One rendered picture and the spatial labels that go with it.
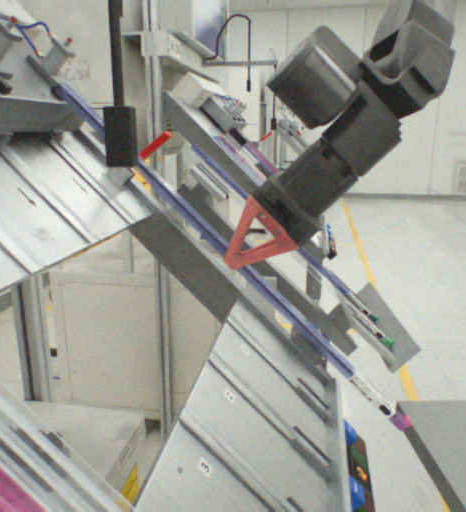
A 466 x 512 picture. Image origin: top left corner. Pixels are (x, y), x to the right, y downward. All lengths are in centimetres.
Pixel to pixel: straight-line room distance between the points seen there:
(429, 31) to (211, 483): 44
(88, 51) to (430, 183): 719
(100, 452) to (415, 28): 69
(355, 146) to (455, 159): 794
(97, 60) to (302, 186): 122
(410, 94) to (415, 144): 776
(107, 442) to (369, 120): 62
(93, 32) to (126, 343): 103
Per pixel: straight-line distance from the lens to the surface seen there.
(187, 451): 42
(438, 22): 52
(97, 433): 84
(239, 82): 506
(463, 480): 83
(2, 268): 42
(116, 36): 37
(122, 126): 36
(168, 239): 70
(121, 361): 177
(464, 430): 94
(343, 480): 57
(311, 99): 42
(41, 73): 66
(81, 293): 172
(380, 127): 43
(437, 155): 829
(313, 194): 43
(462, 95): 836
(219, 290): 70
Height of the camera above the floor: 110
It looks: 15 degrees down
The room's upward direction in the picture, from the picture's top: straight up
